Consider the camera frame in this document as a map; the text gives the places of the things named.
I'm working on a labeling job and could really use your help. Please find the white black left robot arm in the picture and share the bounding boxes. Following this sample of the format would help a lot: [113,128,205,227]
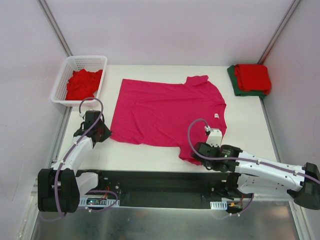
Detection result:
[37,110,112,216]

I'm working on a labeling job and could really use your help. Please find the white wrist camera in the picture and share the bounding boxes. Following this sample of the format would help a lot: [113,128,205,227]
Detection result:
[204,126,223,148]
[78,108,100,119]

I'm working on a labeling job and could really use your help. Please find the pink t shirt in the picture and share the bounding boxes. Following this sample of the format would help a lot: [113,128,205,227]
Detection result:
[110,75,227,165]

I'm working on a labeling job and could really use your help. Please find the folded red t shirt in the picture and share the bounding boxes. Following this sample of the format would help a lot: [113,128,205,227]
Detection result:
[234,64,272,95]

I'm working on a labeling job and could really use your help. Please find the crumpled red t shirt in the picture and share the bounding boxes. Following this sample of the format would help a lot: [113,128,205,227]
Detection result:
[65,69,103,101]

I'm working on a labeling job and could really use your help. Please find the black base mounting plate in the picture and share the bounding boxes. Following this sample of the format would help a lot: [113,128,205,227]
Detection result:
[76,169,254,208]

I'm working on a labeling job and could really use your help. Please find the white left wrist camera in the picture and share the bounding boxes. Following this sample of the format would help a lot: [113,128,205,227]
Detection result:
[78,108,100,119]

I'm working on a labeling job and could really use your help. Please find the white plastic laundry basket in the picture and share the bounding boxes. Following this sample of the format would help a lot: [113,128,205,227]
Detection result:
[50,55,108,107]

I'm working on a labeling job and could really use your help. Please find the folded green t shirt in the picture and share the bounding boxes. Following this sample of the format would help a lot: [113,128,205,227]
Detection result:
[227,65,266,100]

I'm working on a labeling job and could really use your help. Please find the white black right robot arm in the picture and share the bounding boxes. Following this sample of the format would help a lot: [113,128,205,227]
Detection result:
[191,142,320,210]

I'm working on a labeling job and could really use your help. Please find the right white slotted cable duct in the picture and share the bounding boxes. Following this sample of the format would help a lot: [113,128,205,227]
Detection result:
[210,200,228,211]

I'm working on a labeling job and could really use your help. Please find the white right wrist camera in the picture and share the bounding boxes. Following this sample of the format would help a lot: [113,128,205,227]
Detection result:
[204,126,223,148]

